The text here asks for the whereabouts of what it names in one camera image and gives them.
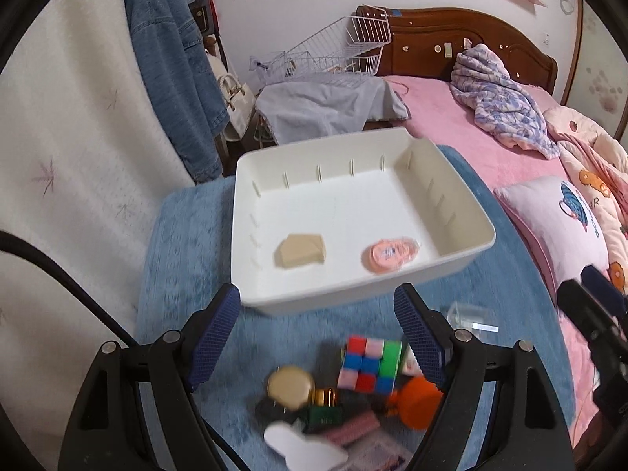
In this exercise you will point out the white plastic storage tray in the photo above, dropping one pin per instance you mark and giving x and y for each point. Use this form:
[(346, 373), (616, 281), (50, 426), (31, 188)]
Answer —
[(343, 206)]

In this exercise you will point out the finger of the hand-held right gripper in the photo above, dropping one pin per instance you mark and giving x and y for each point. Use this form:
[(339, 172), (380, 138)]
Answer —
[(586, 309), (606, 284)]

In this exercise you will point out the white handbag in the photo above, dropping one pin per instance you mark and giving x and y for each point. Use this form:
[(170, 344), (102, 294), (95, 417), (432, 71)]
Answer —
[(235, 103)]

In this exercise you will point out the orange round container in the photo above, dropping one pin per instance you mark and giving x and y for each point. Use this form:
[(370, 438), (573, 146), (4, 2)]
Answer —
[(416, 405)]

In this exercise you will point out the gold lid round compact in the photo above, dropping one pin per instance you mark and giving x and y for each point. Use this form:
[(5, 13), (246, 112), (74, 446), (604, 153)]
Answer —
[(290, 386)]

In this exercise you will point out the pink bed sheet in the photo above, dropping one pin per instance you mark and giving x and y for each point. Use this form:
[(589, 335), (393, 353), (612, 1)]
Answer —
[(471, 137)]

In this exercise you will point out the white floral wardrobe door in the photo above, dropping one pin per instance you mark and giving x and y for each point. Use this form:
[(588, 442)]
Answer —
[(73, 132), (606, 73)]

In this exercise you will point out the pink cartoon quilt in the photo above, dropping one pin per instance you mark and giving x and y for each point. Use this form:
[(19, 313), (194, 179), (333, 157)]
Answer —
[(588, 157)]

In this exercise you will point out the clear plastic box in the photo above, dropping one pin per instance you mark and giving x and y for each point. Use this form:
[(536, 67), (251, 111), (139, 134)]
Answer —
[(472, 318)]

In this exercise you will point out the pink hair roller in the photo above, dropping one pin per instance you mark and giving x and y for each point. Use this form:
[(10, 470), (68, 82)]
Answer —
[(355, 429)]

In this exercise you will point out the white plastic piece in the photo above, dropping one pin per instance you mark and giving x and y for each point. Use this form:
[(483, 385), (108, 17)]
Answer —
[(304, 446)]

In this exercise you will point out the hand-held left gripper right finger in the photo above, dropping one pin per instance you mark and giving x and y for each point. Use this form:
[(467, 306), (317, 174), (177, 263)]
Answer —
[(419, 341)]

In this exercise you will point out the beige wedge block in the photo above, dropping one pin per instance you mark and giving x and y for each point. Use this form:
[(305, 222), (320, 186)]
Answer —
[(300, 251)]

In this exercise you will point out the purple white blanket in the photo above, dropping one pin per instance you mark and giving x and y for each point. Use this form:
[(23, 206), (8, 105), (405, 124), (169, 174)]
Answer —
[(500, 103)]

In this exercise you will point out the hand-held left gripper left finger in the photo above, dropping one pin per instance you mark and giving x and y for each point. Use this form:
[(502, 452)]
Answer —
[(216, 341)]

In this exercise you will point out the green bottle with gold cap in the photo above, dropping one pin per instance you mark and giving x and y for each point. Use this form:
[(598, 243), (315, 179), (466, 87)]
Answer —
[(324, 414)]

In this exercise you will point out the grey cloth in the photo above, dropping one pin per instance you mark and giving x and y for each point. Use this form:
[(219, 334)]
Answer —
[(324, 108)]

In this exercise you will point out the pink round case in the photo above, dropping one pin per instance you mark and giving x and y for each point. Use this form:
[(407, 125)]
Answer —
[(390, 255)]

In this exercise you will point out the dark hanging bag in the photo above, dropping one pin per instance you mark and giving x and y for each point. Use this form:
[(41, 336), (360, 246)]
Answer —
[(195, 7)]

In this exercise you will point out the brown wooden headboard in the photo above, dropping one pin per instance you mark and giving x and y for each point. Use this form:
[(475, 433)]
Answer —
[(490, 29)]

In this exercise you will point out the blue denim jacket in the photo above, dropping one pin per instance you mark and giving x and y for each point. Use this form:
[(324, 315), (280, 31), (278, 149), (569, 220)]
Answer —
[(167, 68)]

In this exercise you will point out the blue fuzzy mat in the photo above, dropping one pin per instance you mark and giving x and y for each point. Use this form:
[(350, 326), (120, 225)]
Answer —
[(186, 235)]

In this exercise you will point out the colourful puzzle cube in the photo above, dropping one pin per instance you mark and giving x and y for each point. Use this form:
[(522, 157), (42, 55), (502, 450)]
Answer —
[(368, 365)]

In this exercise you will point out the pink white pillow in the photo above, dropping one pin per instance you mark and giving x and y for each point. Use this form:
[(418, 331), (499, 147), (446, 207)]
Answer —
[(549, 225)]

